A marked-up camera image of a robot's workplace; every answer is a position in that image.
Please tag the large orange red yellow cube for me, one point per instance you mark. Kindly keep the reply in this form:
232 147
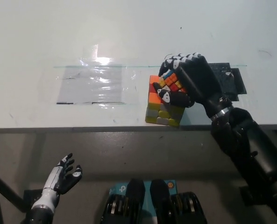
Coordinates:
157 112

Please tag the small multicoloured studded cube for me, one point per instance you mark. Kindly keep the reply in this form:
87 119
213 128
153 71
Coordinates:
173 81

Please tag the clear plastic film sheet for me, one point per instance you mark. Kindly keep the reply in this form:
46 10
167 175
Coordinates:
90 82

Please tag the black floor plate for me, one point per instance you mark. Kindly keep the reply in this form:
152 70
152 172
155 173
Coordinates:
32 196

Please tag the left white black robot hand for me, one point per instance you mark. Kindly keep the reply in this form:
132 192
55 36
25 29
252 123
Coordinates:
66 177

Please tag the black diagonal table leg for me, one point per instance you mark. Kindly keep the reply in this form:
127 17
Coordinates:
5 189

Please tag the black tape patch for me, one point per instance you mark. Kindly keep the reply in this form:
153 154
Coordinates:
231 86

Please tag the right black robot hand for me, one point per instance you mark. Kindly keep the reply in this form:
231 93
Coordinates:
201 81

